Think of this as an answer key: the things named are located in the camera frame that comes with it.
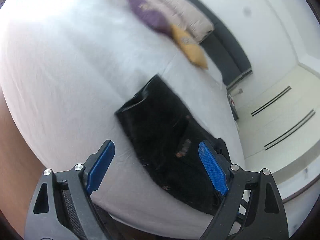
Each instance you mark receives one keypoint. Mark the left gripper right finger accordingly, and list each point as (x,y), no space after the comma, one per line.
(251,206)

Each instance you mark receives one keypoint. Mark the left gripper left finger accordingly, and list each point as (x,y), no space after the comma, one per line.
(61,206)

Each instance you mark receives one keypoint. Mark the black denim pants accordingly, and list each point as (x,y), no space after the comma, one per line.
(166,137)

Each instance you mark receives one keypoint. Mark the white wardrobe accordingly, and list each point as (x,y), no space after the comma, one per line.
(279,130)

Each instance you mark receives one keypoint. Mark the dark bedside table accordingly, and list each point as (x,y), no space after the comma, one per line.
(230,96)

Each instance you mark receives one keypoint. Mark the white bed with sheet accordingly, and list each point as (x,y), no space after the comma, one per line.
(68,65)

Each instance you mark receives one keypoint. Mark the dark grey headboard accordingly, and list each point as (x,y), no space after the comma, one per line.
(224,50)

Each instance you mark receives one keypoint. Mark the yellow cushion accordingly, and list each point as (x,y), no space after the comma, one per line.
(189,47)

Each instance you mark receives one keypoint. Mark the folded beige duvet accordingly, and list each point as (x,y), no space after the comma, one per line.
(185,15)

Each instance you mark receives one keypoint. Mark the purple cushion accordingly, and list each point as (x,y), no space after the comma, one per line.
(150,16)

